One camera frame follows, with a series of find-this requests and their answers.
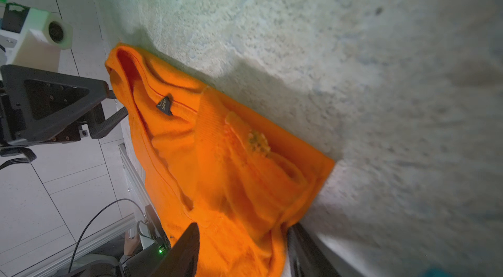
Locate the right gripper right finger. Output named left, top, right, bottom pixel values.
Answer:
left=287, top=223, right=341, bottom=277

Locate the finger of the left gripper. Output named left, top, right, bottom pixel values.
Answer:
left=81, top=103, right=128, bottom=139

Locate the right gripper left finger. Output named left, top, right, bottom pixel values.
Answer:
left=151, top=223, right=200, bottom=277

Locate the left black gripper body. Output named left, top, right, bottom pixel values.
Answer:
left=1, top=64, right=110, bottom=147

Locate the orange t-shirt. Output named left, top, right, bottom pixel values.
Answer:
left=105, top=43, right=335, bottom=276

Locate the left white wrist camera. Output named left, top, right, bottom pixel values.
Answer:
left=1, top=3, right=73, bottom=72

